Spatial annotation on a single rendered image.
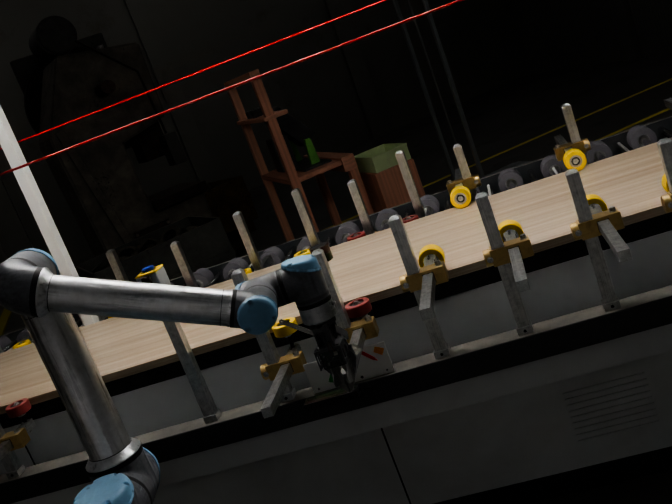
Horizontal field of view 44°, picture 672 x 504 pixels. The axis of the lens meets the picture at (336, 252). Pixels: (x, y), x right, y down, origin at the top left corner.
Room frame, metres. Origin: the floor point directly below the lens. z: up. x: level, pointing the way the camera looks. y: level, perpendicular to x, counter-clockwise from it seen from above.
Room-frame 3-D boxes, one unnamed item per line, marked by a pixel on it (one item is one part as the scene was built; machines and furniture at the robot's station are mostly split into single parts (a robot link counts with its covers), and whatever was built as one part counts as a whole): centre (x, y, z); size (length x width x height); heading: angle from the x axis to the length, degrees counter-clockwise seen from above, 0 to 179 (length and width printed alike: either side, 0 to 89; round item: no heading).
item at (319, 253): (2.35, 0.05, 0.88); 0.04 x 0.04 x 0.48; 77
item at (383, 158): (7.62, -0.23, 0.85); 1.32 x 1.18 x 1.71; 10
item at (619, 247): (2.11, -0.70, 0.95); 0.50 x 0.04 x 0.04; 167
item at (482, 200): (2.23, -0.43, 0.89); 0.04 x 0.04 x 0.48; 77
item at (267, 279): (1.99, 0.21, 1.14); 0.12 x 0.12 x 0.09; 88
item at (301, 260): (2.00, 0.10, 1.13); 0.10 x 0.09 x 0.12; 88
